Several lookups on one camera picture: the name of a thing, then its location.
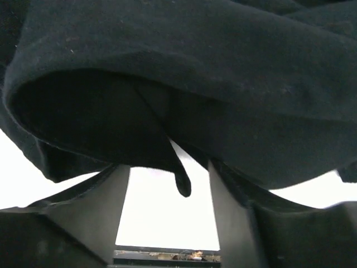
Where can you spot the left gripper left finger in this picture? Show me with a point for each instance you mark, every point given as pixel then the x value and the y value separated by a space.
pixel 74 228

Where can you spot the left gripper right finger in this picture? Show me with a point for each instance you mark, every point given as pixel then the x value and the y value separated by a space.
pixel 259 229

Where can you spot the black t shirt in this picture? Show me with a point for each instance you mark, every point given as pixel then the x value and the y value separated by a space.
pixel 267 88

